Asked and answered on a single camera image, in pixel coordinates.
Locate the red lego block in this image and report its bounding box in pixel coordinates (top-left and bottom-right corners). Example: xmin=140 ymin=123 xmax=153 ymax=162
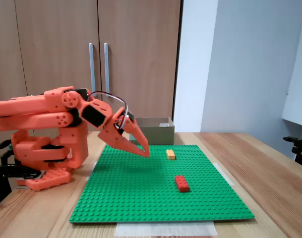
xmin=175 ymin=175 xmax=190 ymax=193

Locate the cardboard box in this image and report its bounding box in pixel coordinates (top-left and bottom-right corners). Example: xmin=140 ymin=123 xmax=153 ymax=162
xmin=127 ymin=117 xmax=176 ymax=145

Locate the yellow lego block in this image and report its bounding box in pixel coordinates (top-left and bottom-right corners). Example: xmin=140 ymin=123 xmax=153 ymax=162
xmin=165 ymin=149 xmax=177 ymax=161

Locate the green lego baseplate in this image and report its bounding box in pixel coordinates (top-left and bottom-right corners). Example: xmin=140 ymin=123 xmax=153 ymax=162
xmin=68 ymin=144 xmax=255 ymax=224

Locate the masking tape strip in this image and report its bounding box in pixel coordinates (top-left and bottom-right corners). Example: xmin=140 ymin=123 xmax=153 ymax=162
xmin=85 ymin=161 xmax=98 ymax=181
xmin=115 ymin=221 xmax=218 ymax=238
xmin=213 ymin=162 xmax=235 ymax=186

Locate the wooden cabinet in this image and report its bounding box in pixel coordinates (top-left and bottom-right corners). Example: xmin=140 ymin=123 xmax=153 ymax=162
xmin=0 ymin=0 xmax=184 ymax=132

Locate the gripper servo cable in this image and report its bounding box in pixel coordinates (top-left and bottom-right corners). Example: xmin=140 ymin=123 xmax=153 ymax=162
xmin=87 ymin=91 xmax=129 ymax=129

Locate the silver cabinet handle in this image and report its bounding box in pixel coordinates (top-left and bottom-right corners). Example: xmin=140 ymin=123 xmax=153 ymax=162
xmin=104 ymin=43 xmax=111 ymax=96
xmin=89 ymin=43 xmax=97 ymax=96

